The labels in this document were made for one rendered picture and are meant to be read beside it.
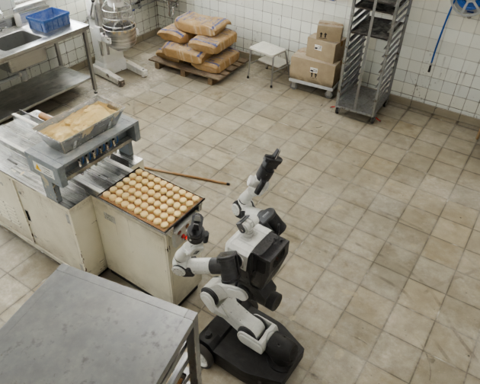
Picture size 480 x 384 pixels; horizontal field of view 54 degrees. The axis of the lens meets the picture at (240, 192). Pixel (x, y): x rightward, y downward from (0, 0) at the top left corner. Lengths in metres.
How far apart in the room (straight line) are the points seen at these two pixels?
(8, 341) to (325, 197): 3.66
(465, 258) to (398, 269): 0.62
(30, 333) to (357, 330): 2.66
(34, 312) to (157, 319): 0.35
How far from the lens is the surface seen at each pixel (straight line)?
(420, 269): 4.25
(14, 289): 4.15
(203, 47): 6.49
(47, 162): 3.24
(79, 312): 1.48
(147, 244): 3.27
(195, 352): 1.54
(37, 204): 3.75
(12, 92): 6.40
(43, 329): 1.48
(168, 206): 3.15
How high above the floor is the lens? 2.96
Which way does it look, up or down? 39 degrees down
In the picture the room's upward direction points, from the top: 1 degrees clockwise
